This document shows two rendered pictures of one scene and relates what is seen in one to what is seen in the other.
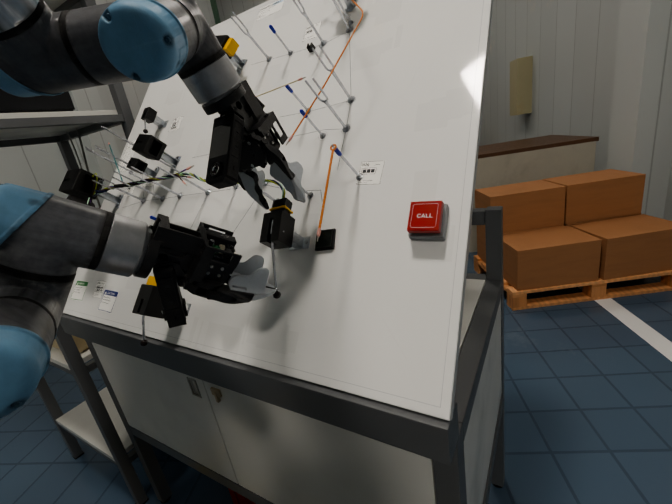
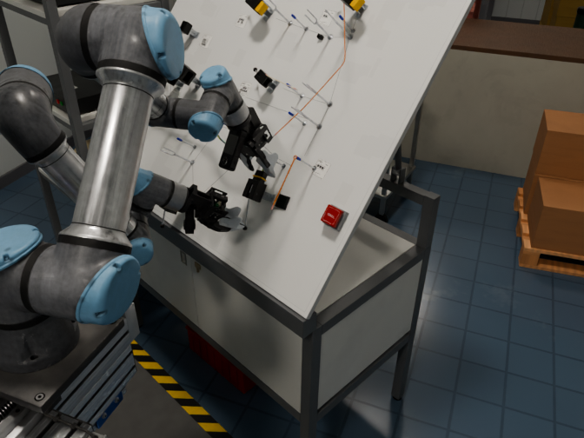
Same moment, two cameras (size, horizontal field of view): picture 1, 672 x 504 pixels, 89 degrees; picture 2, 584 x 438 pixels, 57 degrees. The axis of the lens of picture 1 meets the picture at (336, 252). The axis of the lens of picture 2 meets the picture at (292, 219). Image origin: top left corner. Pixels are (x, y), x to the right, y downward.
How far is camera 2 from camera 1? 1.01 m
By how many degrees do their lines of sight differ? 18
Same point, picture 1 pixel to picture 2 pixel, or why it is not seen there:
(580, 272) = not seen: outside the picture
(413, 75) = (369, 109)
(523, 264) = (546, 222)
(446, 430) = (302, 321)
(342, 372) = (268, 281)
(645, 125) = not seen: outside the picture
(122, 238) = (176, 197)
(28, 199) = (146, 179)
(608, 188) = not seen: outside the picture
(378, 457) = (279, 330)
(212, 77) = (233, 118)
